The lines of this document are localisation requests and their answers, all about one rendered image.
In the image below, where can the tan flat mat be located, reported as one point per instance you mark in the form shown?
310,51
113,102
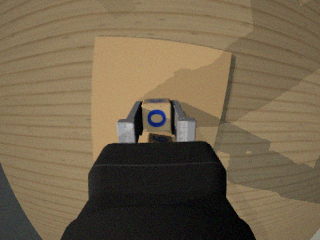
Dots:
126,70

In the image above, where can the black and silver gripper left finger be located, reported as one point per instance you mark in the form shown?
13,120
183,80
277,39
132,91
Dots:
131,128

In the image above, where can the wooden letter block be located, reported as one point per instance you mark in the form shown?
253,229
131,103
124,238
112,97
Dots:
156,115
158,138

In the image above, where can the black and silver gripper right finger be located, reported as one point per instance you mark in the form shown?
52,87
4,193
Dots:
186,126

